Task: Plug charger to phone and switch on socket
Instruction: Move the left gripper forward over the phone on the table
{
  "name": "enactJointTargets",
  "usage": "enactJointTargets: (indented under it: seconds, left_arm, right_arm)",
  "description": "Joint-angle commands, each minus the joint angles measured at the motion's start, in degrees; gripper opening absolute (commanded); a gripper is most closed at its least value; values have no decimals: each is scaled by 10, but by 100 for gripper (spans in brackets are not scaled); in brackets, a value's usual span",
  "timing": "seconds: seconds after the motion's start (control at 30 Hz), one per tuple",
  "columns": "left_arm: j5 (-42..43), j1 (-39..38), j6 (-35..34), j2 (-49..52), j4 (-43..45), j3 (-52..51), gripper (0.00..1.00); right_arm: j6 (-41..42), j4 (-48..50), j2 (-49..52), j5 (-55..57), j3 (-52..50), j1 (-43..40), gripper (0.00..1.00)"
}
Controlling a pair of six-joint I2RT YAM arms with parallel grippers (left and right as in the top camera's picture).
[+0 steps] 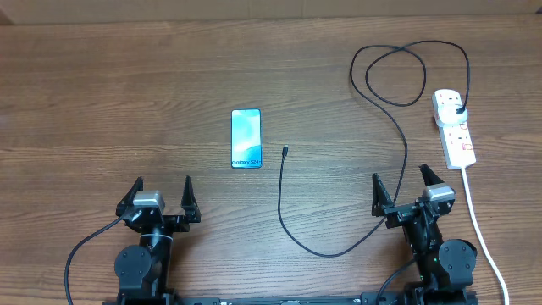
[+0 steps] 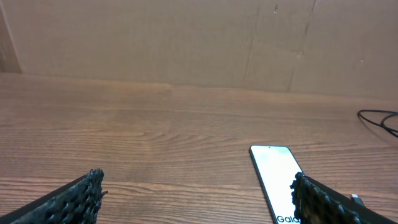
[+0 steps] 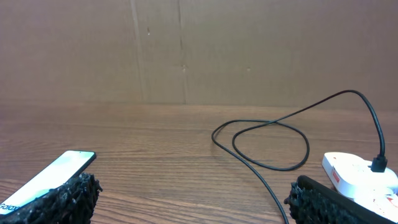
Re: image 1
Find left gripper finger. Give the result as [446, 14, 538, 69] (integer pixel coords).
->
[181, 175, 202, 223]
[115, 176, 144, 216]

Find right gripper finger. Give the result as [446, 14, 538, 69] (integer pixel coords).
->
[372, 173, 394, 217]
[419, 164, 444, 186]

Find blue screen Galaxy smartphone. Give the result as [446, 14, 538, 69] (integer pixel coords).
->
[231, 108, 263, 169]

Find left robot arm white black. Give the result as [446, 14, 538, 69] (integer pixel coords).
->
[114, 176, 201, 304]

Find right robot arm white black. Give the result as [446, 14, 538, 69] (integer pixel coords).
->
[362, 164, 478, 304]

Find white charger plug adapter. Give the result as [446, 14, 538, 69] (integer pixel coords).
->
[434, 104, 468, 128]

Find white power strip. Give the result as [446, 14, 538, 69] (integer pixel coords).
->
[432, 89, 476, 169]

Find white power strip cord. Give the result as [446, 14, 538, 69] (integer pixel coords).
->
[460, 166, 511, 305]

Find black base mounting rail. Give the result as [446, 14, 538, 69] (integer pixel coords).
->
[102, 292, 478, 305]

